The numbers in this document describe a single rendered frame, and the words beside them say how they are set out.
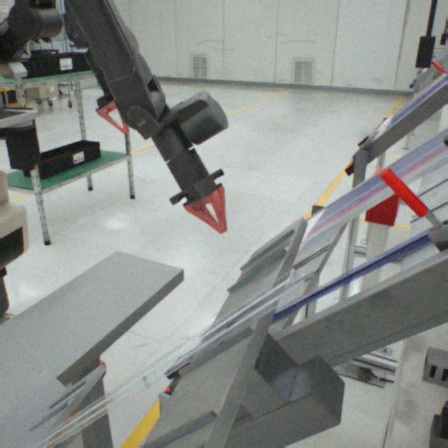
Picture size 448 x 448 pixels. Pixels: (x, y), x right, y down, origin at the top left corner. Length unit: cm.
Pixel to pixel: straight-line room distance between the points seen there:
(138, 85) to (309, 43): 893
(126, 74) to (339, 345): 48
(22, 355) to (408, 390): 77
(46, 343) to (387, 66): 872
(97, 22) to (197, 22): 985
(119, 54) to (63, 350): 62
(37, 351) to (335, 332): 69
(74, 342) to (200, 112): 58
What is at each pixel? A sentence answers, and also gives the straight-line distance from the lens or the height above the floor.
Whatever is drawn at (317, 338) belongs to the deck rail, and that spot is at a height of 89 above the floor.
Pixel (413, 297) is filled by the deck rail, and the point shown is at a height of 98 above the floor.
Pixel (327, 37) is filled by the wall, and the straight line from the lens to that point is 950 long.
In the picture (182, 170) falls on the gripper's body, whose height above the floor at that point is 100.
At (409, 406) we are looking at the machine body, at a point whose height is 62.
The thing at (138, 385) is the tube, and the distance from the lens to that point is 37.
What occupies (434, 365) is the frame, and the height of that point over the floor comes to 66.
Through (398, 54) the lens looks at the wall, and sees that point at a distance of 929.
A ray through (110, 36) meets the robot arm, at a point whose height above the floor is 121.
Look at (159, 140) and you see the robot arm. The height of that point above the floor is 105.
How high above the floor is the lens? 123
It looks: 25 degrees down
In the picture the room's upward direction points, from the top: straight up
